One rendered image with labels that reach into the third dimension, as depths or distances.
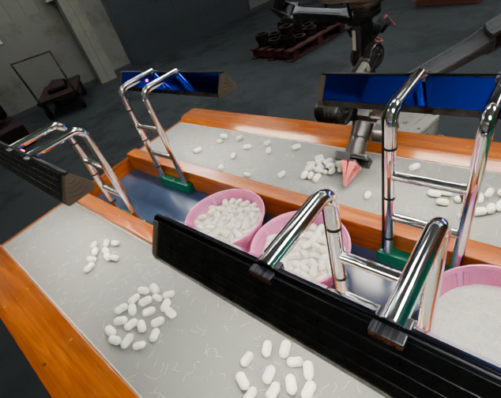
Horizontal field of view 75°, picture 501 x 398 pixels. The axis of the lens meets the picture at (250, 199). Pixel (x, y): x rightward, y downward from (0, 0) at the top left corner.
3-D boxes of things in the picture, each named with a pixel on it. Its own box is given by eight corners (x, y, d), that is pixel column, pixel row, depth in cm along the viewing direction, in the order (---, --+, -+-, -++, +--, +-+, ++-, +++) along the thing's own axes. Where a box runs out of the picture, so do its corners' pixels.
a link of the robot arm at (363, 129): (356, 122, 106) (353, 116, 101) (378, 125, 102) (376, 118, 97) (351, 143, 105) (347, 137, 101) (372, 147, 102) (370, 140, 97)
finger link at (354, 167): (348, 185, 97) (357, 155, 97) (326, 181, 101) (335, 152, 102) (355, 190, 103) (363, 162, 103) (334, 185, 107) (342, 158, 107)
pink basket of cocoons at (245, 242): (228, 201, 124) (220, 182, 118) (286, 221, 108) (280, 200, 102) (178, 249, 111) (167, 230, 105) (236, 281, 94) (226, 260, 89)
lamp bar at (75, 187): (16, 149, 119) (1, 132, 114) (97, 187, 81) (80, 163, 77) (-6, 162, 115) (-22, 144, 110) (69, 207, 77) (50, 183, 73)
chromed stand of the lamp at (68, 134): (124, 213, 136) (58, 116, 108) (152, 227, 124) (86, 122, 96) (84, 245, 126) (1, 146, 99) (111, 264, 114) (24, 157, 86)
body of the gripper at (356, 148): (365, 160, 96) (372, 137, 96) (333, 155, 102) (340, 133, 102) (371, 167, 101) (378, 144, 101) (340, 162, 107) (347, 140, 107)
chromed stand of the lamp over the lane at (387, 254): (402, 215, 97) (410, 65, 70) (482, 236, 85) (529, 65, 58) (376, 260, 88) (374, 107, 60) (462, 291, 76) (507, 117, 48)
